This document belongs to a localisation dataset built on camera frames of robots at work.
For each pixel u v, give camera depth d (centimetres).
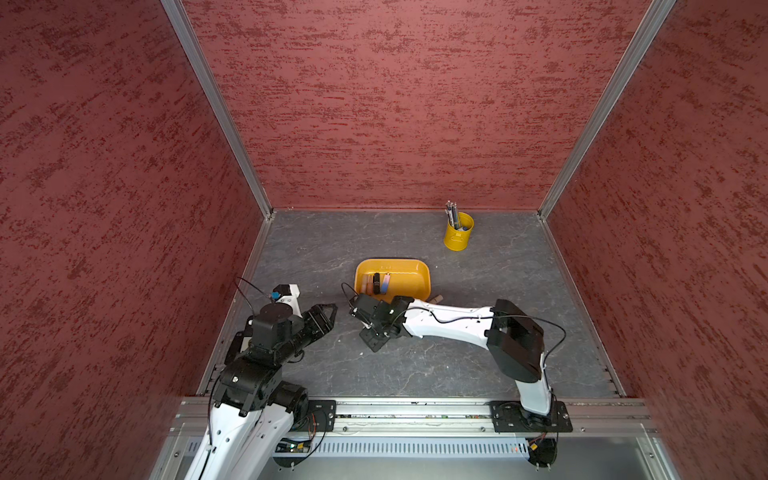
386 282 97
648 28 73
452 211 100
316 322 61
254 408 46
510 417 74
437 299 95
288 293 64
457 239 104
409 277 101
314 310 64
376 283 98
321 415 74
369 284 97
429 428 73
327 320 63
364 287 97
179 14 71
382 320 62
